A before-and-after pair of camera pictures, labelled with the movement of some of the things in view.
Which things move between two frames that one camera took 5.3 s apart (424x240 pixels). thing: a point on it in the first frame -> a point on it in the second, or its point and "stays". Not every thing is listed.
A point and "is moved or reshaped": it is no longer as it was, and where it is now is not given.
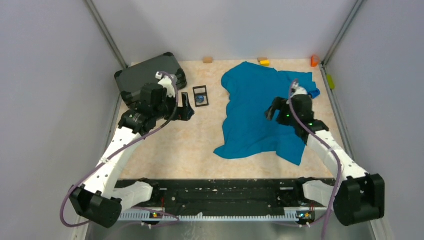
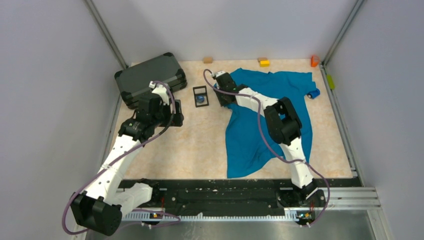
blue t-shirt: (252, 88) is moved or reshaped
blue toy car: (315, 93) stays
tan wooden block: (207, 60) stays
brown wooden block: (262, 58) stays
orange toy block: (314, 60) stays
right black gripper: (277, 104) -> (222, 102)
